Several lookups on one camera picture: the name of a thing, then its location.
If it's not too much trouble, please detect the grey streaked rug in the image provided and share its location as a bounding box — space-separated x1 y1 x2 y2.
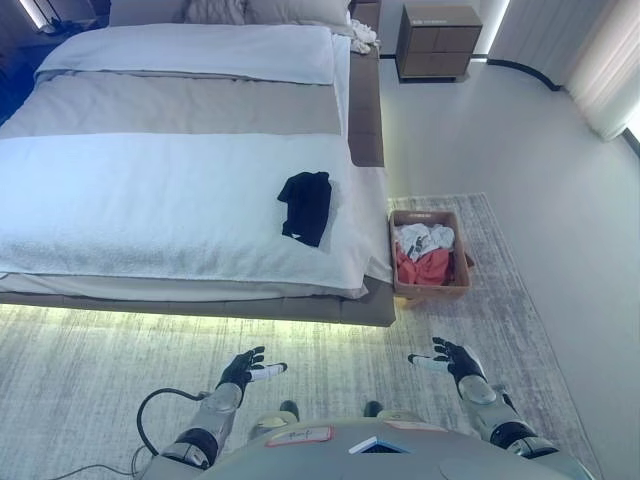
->
0 192 597 480

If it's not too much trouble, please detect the silver robot torso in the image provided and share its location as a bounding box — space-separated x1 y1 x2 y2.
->
204 416 594 480

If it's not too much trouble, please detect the black curved floor trim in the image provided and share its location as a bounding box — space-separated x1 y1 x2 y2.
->
486 57 567 94

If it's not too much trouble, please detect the beige bed sheet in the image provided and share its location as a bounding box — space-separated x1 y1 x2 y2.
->
0 69 344 142

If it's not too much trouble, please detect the grey pillow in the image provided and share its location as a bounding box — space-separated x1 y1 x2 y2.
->
182 0 354 29

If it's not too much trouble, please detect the red garment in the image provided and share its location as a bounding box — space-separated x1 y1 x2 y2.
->
396 248 458 288

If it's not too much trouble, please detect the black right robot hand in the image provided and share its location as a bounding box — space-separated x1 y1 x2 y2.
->
407 336 485 387

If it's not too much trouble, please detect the large white bed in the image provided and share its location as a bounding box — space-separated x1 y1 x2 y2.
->
0 0 397 329

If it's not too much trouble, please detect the brown wooden nightstand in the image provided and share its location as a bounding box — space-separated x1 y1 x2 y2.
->
397 3 484 84

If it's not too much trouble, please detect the white textured blanket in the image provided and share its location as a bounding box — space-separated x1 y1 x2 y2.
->
0 132 394 297

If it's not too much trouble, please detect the white printed garment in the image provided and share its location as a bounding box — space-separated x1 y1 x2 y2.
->
394 223 457 262

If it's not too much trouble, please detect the cream curtain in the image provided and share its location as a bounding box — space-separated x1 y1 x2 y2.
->
564 0 640 144

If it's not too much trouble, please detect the crumpled white cloth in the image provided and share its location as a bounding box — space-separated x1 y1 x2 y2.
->
348 18 380 56

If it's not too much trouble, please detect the thin black floor cable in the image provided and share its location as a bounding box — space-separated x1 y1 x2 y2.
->
74 438 162 480

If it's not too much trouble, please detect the black garment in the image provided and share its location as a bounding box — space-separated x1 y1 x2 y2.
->
276 171 333 249

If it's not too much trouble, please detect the brown wicker basket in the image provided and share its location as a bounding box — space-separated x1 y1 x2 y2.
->
388 209 473 302

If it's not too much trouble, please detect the silver left robot leg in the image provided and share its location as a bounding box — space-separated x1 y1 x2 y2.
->
276 399 301 427

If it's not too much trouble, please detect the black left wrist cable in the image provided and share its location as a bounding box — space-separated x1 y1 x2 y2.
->
136 386 207 459

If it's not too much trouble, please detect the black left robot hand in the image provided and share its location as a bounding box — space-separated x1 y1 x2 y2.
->
215 345 290 396

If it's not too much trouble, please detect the white duvet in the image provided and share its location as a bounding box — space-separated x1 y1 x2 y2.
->
33 24 336 87

